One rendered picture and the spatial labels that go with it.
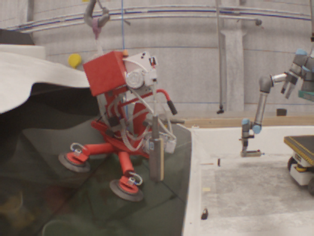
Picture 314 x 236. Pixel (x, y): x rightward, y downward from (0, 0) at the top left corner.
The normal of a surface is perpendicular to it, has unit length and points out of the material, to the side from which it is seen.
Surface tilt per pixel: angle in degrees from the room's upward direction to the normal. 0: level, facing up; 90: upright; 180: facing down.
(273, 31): 90
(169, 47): 90
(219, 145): 90
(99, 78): 90
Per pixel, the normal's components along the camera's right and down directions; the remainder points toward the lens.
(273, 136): -0.26, 0.17
